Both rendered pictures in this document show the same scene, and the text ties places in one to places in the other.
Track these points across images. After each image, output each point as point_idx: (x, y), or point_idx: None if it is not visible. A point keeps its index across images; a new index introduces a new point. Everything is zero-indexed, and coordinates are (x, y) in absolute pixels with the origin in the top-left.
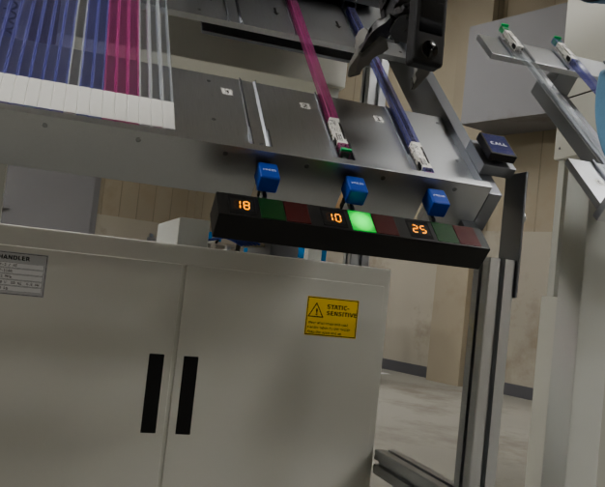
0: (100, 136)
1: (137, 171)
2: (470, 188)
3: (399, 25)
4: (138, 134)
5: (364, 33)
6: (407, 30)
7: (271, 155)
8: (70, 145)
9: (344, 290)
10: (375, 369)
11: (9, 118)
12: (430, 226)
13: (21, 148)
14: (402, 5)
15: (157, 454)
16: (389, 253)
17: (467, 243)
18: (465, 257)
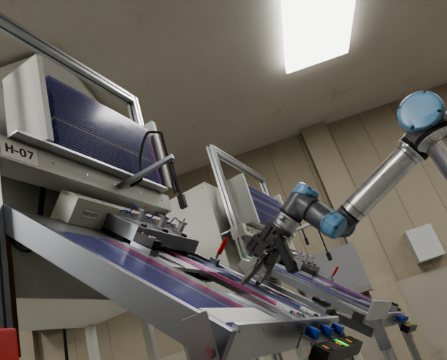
0: (273, 329)
1: (275, 346)
2: (335, 319)
3: (270, 256)
4: (283, 323)
5: (245, 263)
6: (270, 258)
7: (306, 321)
8: (265, 338)
9: None
10: None
11: (255, 328)
12: (347, 338)
13: (251, 347)
14: (270, 247)
15: None
16: (349, 355)
17: (359, 341)
18: (358, 348)
